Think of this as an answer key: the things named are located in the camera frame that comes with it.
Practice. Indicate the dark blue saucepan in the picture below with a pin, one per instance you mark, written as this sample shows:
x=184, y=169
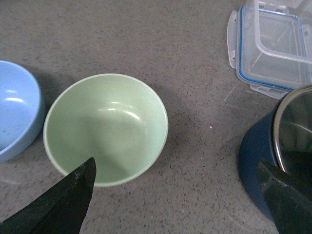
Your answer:
x=257, y=143

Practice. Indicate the green bowl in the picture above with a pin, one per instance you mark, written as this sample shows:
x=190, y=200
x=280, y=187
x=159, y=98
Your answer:
x=116, y=119

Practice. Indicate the clear container lid blue seal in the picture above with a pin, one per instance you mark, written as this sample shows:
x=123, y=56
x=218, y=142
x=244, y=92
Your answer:
x=274, y=77

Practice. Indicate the blue bowl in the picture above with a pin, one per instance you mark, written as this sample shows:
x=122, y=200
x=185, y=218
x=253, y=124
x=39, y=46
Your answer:
x=22, y=109

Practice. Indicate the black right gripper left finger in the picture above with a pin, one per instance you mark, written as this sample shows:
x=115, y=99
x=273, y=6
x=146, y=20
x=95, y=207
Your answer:
x=60, y=210

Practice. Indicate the glass pot lid blue knob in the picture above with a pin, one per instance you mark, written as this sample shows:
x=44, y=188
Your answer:
x=292, y=134

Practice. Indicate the clear plastic container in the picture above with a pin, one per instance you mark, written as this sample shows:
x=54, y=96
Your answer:
x=283, y=28

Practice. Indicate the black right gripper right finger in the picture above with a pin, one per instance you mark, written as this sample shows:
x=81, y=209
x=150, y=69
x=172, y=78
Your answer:
x=288, y=199

